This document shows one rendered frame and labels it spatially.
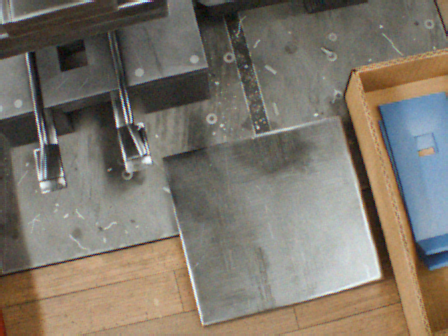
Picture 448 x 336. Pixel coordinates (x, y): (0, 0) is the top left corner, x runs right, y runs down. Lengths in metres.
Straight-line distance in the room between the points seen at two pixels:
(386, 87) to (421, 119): 0.05
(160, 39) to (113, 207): 0.16
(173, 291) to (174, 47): 0.22
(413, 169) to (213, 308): 0.23
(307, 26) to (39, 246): 0.34
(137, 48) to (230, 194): 0.16
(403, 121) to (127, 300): 0.31
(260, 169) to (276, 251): 0.08
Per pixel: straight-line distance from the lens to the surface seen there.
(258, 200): 0.81
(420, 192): 0.84
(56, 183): 0.77
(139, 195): 0.84
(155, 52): 0.79
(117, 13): 0.65
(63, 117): 0.82
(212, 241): 0.81
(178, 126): 0.85
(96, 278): 0.83
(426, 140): 0.86
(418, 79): 0.88
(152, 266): 0.83
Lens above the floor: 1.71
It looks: 75 degrees down
